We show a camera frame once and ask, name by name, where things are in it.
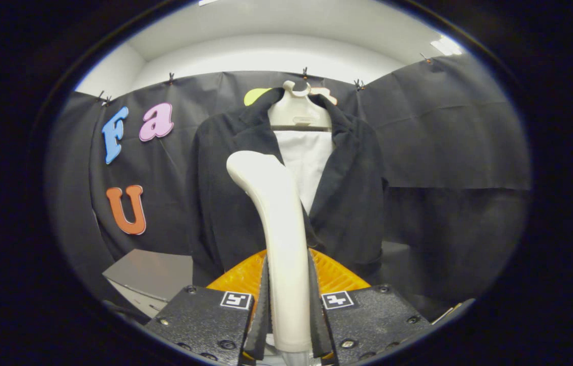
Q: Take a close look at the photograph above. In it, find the black backdrop cloth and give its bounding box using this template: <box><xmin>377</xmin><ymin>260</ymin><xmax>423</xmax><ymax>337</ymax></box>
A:
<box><xmin>45</xmin><ymin>53</ymin><xmax>532</xmax><ymax>316</ymax></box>

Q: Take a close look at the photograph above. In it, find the ceiling light panel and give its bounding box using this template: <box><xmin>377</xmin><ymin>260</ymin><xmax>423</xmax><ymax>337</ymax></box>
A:
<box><xmin>430</xmin><ymin>36</ymin><xmax>464</xmax><ymax>56</ymax></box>

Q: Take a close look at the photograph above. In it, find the white garment steamer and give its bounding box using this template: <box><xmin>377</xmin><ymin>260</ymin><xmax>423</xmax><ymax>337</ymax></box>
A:
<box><xmin>226</xmin><ymin>150</ymin><xmax>313</xmax><ymax>366</ymax></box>

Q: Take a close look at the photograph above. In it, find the black jacket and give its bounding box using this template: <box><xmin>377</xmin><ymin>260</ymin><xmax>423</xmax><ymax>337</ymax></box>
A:
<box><xmin>187</xmin><ymin>87</ymin><xmax>386</xmax><ymax>288</ymax></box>

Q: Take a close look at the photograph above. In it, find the cardboard box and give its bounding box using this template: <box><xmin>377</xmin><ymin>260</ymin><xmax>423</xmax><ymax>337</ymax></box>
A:
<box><xmin>431</xmin><ymin>302</ymin><xmax>465</xmax><ymax>326</ymax></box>

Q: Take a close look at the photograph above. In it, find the cream plastic hanger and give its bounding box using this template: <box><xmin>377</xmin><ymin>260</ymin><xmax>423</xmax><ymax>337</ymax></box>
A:
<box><xmin>267</xmin><ymin>80</ymin><xmax>333</xmax><ymax>131</ymax></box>

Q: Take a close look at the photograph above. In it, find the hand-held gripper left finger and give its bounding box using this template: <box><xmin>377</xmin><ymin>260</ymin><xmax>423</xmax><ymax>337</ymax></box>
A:
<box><xmin>144</xmin><ymin>249</ymin><xmax>270</xmax><ymax>366</ymax></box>

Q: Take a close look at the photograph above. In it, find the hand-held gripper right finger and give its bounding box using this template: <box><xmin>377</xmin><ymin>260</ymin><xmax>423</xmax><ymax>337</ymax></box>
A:
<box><xmin>308</xmin><ymin>248</ymin><xmax>434</xmax><ymax>366</ymax></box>

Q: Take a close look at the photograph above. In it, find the grey cabinet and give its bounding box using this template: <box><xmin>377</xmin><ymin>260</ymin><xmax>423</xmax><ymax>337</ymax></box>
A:
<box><xmin>102</xmin><ymin>249</ymin><xmax>194</xmax><ymax>318</ymax></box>

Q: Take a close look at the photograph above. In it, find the white cloth dress form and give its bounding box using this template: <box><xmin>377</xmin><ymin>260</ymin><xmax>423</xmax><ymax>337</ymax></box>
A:
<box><xmin>274</xmin><ymin>131</ymin><xmax>335</xmax><ymax>214</ymax></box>

